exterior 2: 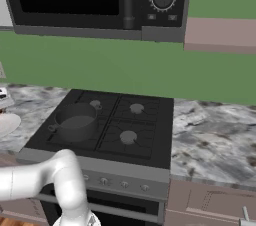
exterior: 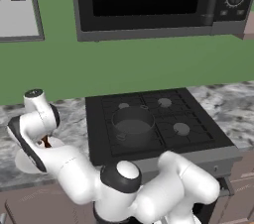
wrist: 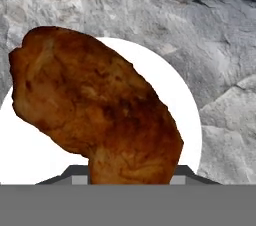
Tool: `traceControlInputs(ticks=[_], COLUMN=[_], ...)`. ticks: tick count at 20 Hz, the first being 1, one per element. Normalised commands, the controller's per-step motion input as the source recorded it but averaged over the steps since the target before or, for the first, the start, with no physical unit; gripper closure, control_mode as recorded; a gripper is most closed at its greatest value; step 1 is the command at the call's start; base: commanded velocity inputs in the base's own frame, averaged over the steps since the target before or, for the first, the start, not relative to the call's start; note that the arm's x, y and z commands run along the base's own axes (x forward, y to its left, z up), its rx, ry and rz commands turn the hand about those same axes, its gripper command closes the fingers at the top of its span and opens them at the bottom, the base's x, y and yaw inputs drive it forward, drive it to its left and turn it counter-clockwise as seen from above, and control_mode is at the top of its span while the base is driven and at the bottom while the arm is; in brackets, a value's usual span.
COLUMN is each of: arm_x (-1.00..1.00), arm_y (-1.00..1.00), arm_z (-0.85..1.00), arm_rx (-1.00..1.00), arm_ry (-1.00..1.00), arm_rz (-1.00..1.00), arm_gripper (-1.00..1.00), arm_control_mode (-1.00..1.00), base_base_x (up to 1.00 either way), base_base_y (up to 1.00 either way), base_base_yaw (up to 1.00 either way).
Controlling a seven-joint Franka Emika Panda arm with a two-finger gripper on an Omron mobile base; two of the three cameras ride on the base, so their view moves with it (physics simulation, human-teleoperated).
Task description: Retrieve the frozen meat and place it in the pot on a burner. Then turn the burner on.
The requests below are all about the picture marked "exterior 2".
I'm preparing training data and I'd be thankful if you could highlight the pink drawer front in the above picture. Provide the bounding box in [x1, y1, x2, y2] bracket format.
[164, 178, 256, 226]

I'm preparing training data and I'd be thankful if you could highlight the pink base cupboard door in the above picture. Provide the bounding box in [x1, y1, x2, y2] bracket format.
[0, 152, 50, 226]

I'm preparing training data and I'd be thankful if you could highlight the white plate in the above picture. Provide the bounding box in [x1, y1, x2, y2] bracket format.
[0, 112, 22, 139]

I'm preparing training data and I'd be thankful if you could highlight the grey small appliance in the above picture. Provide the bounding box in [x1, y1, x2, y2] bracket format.
[0, 86, 16, 110]

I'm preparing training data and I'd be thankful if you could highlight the black gas hob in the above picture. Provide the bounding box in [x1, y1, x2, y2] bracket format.
[23, 88, 175, 170]

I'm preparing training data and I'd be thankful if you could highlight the grey oven door handle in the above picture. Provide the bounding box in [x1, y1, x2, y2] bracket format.
[35, 192, 160, 225]

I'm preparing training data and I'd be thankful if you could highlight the pink wall cupboard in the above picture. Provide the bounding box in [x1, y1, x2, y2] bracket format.
[183, 16, 256, 55]

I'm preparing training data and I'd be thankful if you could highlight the grey oven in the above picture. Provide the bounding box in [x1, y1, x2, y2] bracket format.
[15, 147, 171, 226]

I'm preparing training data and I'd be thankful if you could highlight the black microwave oven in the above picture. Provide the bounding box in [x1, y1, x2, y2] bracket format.
[0, 0, 194, 44]

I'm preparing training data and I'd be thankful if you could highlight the white wall cupboard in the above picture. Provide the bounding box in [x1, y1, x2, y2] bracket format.
[0, 0, 15, 32]

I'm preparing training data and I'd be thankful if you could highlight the dark grey pot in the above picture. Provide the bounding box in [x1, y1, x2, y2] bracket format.
[47, 99, 103, 143]

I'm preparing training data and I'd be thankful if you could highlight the grey drawer handle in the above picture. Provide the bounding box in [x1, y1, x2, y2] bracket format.
[238, 206, 256, 226]

